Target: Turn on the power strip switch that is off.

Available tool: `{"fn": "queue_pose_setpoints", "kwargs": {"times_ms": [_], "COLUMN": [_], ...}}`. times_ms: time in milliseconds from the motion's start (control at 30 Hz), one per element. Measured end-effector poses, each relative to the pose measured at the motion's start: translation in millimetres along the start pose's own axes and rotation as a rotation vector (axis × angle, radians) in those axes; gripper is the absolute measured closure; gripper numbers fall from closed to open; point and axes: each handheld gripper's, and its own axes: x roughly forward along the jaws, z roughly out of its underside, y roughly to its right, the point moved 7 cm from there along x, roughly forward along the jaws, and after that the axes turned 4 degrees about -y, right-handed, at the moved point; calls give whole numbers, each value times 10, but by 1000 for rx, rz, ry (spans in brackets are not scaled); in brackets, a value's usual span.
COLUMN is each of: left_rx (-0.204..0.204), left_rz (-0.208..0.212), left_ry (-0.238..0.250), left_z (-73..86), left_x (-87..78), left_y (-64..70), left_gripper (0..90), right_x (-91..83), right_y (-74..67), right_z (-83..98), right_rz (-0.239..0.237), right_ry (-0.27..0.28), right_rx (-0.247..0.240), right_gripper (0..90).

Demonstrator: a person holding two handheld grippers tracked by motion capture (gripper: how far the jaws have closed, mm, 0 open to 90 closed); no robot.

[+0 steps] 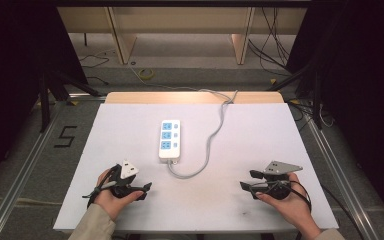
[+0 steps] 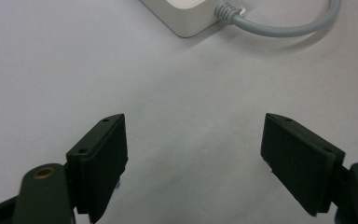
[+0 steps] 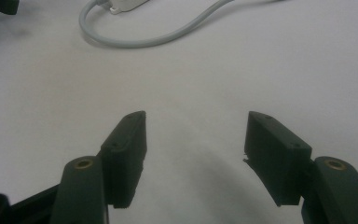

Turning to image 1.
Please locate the beige wooden desk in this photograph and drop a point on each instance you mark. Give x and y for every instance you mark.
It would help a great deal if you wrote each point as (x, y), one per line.
(180, 23)

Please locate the white power strip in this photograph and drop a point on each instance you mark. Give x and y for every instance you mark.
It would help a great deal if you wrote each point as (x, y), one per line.
(169, 141)

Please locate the black curtain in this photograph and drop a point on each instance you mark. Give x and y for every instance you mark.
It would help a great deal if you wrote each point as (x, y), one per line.
(16, 66)
(366, 83)

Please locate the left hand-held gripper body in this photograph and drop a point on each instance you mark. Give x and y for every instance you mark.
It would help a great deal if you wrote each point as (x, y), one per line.
(126, 173)

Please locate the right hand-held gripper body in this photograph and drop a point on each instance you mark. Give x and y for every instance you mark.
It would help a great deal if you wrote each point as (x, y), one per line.
(278, 170)

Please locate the white table board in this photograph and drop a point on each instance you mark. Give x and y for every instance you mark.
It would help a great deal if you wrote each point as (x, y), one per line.
(233, 200)

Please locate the black metal stand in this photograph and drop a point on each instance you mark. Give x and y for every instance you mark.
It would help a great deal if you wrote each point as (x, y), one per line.
(46, 96)
(316, 96)

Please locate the metal floor rail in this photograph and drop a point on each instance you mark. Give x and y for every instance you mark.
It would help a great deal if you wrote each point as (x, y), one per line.
(340, 173)
(20, 170)

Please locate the person's left hand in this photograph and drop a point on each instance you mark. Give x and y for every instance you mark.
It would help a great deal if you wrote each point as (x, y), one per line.
(111, 198)

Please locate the person's right hand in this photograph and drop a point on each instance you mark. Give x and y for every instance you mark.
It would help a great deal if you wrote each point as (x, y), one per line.
(293, 206)

